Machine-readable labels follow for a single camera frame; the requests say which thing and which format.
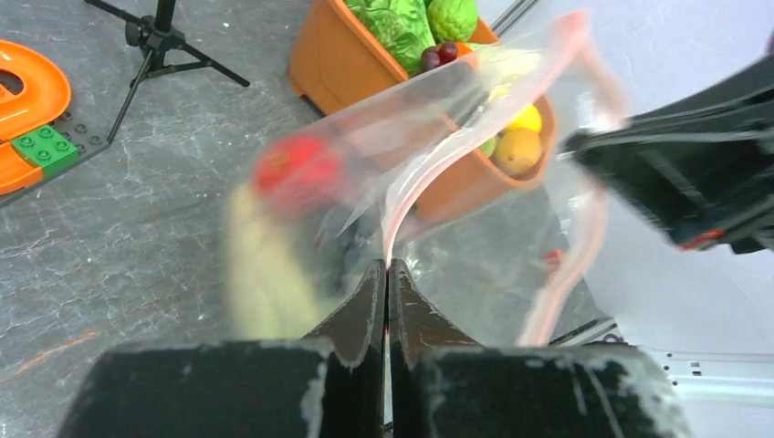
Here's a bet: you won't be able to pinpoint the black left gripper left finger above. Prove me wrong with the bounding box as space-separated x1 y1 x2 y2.
58 260 387 437

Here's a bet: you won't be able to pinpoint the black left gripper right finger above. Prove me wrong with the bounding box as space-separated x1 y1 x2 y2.
388 259 692 438

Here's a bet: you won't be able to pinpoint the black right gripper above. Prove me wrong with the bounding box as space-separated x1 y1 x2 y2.
565 55 773 255

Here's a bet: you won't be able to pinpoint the white daikon radish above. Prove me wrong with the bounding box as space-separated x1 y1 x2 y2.
224 182 336 339

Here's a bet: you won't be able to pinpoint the yellow toy lemon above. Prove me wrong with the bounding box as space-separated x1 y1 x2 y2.
505 105 542 133

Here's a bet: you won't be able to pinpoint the clear zip top bag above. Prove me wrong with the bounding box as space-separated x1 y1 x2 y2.
238 10 625 347

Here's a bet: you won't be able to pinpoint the red toy apple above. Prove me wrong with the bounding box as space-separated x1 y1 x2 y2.
250 134 342 215

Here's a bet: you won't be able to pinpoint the green bumpy custard apple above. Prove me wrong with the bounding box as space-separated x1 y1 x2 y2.
426 0 479 42

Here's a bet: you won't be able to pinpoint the yellow orange toy fruit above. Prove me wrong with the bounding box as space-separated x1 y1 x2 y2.
493 128 542 177

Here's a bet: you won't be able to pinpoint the purple toy grapes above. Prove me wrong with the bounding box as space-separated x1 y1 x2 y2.
419 41 459 73

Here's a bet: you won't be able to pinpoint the orange plastic basket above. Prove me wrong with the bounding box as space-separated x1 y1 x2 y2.
288 0 556 223

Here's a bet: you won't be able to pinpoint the green lettuce leaf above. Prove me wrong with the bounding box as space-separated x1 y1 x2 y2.
344 0 435 75

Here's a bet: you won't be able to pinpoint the green toy brick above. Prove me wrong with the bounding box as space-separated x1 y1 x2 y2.
11 125 79 178

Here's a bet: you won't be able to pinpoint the black microphone tripod stand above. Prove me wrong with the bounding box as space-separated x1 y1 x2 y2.
86 0 250 144

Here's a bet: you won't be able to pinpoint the orange toy block ring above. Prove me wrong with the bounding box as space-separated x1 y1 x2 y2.
0 39 74 197

